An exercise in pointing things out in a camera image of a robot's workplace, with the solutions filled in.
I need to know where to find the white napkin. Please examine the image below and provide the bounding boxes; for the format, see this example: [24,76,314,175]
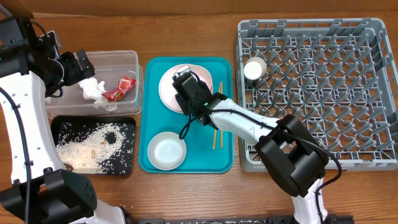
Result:
[78,77,117,111]

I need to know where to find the large white plate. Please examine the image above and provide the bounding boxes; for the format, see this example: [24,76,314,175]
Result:
[158,63,214,114]

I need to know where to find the small pink bowl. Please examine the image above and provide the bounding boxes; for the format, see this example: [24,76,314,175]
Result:
[174,64,213,92]

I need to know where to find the red foil snack wrapper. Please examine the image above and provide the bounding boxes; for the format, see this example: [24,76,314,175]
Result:
[102,76,136,103]

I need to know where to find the grey bowl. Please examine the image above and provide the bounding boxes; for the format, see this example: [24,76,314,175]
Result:
[147,132,187,170]

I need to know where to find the cream ceramic cup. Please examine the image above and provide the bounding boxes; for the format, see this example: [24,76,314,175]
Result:
[244,57,267,80]

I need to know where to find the rice and food scraps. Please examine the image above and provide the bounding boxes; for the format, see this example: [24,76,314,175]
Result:
[55,122,135,175]

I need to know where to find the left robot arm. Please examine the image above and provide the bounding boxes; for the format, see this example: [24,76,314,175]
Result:
[1,18,134,223]

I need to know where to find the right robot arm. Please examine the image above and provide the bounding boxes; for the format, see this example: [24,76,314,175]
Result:
[172,72,329,223]

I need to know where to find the grey dishwasher rack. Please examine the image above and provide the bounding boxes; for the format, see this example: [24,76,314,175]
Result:
[236,18,397,171]

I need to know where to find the clear plastic storage bin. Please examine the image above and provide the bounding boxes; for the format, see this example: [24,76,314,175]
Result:
[46,50,144,119]

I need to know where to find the black plastic tray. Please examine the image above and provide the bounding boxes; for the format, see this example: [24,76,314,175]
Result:
[49,115,137,175]

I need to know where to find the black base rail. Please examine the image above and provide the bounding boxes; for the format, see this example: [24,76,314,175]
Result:
[124,214,355,224]

